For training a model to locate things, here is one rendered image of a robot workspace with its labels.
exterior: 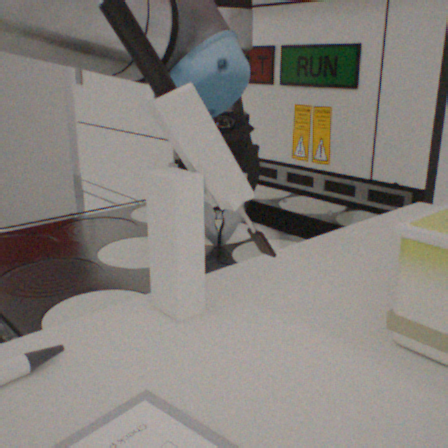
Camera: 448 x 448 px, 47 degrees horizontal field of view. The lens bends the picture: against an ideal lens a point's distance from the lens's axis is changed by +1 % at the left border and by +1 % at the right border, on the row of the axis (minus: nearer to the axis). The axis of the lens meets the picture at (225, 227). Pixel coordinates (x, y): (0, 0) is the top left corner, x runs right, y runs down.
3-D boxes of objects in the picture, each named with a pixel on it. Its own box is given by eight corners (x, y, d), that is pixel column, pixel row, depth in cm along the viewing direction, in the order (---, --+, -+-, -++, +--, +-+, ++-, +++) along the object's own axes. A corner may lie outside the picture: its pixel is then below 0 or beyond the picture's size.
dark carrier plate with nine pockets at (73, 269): (176, 199, 82) (176, 196, 82) (357, 261, 57) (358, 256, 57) (-64, 250, 60) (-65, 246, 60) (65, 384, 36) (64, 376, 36)
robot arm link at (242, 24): (258, 7, 50) (174, 6, 50) (257, 57, 52) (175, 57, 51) (247, 13, 57) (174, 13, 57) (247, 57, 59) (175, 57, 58)
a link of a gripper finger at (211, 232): (215, 232, 65) (215, 160, 62) (219, 249, 59) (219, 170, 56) (191, 233, 64) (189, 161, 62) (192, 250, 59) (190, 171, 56)
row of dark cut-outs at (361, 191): (176, 158, 88) (175, 143, 87) (412, 214, 56) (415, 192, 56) (172, 158, 87) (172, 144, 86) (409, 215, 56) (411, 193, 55)
